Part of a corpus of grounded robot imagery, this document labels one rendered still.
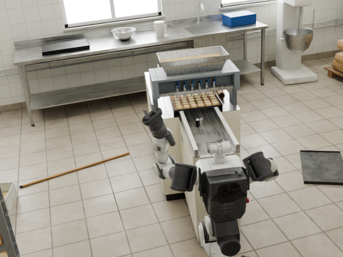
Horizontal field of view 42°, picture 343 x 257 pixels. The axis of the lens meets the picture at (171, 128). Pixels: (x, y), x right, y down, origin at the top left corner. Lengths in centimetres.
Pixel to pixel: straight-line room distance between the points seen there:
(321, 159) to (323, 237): 120
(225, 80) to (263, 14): 358
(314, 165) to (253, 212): 98
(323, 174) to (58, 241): 251
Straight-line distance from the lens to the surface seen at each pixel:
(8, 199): 443
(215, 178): 234
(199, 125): 353
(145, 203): 415
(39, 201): 448
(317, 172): 455
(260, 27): 641
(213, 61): 366
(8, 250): 206
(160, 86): 369
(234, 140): 316
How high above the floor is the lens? 237
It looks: 26 degrees down
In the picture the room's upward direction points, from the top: 5 degrees counter-clockwise
